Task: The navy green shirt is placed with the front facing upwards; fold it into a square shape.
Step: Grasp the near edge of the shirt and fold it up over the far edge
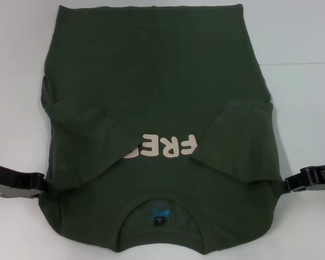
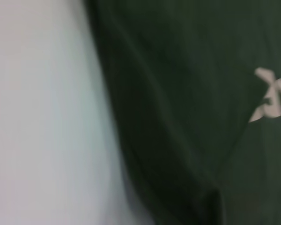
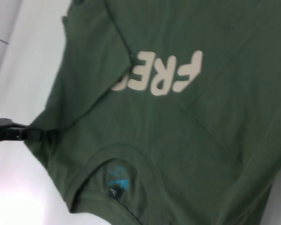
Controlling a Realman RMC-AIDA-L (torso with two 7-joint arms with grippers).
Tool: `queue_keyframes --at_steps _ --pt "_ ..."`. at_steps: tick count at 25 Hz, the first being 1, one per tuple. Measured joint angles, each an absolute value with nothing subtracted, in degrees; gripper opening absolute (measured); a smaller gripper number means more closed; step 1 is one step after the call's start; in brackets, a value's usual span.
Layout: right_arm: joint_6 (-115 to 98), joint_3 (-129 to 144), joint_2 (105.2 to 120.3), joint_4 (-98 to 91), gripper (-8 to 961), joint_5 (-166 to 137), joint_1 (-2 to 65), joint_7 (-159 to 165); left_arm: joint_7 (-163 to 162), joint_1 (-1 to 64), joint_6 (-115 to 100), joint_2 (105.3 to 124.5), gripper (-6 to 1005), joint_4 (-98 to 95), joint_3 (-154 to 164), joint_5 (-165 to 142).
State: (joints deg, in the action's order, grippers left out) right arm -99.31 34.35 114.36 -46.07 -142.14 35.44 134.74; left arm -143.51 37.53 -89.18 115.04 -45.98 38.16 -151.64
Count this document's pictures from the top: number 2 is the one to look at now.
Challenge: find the dark green FREE t-shirt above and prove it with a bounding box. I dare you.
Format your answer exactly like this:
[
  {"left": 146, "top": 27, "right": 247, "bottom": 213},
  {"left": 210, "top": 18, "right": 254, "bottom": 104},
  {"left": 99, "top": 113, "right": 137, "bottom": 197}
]
[{"left": 84, "top": 0, "right": 281, "bottom": 225}]

